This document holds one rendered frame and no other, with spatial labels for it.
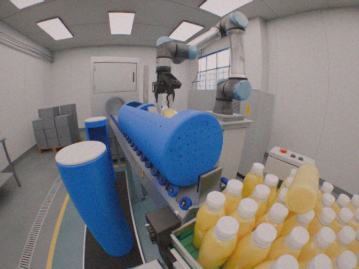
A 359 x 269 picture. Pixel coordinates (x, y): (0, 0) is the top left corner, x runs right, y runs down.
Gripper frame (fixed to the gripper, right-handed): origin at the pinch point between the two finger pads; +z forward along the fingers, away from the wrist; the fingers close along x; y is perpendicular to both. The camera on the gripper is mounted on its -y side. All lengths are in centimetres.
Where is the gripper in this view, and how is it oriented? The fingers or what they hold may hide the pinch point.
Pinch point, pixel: (164, 111)
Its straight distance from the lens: 61.2
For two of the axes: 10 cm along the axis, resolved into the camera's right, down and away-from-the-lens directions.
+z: -0.3, 9.5, 3.0
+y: -5.6, -2.6, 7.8
